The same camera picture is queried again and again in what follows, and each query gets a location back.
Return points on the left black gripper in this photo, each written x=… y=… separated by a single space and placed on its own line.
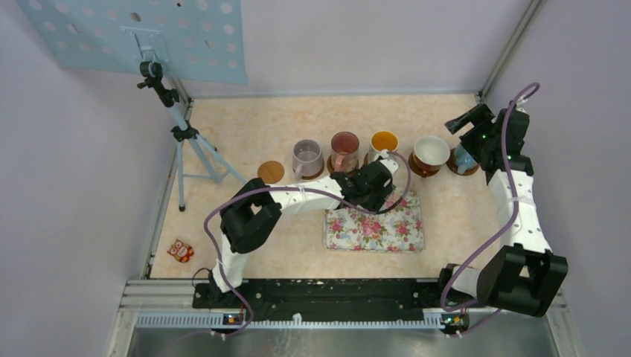
x=381 y=195

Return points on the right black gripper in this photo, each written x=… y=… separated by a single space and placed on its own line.
x=481 y=117

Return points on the brown coaster two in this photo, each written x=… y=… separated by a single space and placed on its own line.
x=346 y=168

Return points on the glass mug orange inside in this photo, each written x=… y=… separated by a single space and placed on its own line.
x=382 y=140

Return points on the pink mug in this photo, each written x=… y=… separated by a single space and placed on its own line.
x=345 y=148

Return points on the white cup red handle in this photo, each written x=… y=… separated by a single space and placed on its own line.
x=432 y=150

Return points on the lilac mug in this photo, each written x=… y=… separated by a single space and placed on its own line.
x=307 y=150

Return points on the light brown small coaster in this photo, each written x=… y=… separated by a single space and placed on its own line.
x=271 y=172

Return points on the blue mug yellow inside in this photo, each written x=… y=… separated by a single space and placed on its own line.
x=463 y=159

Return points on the brown coaster one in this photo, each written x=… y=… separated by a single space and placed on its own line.
x=307 y=169

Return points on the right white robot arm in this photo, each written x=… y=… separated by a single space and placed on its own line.
x=524 y=275

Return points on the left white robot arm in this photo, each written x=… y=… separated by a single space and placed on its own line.
x=248 y=219

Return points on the brown coaster six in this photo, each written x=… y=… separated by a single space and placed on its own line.
x=451 y=164

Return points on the floral tray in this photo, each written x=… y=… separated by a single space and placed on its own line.
x=400 y=230

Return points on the blue tripod stand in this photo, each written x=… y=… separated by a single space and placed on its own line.
x=183 y=132

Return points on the blue perforated board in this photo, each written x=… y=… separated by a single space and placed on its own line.
x=191 y=39

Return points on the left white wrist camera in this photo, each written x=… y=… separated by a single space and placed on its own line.
x=389 y=161

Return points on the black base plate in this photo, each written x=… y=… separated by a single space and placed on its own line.
x=327 y=300

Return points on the aluminium frame rail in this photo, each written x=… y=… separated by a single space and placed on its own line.
x=156 y=318

